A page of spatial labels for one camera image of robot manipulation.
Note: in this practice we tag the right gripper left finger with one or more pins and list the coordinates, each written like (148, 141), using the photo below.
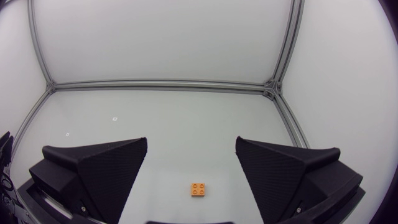
(105, 177)

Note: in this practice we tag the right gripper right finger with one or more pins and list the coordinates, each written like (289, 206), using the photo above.
(280, 177)

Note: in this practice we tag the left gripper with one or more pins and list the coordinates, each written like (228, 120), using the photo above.
(5, 149)

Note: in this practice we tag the orange toy brick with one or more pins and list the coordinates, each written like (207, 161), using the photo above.
(198, 189)

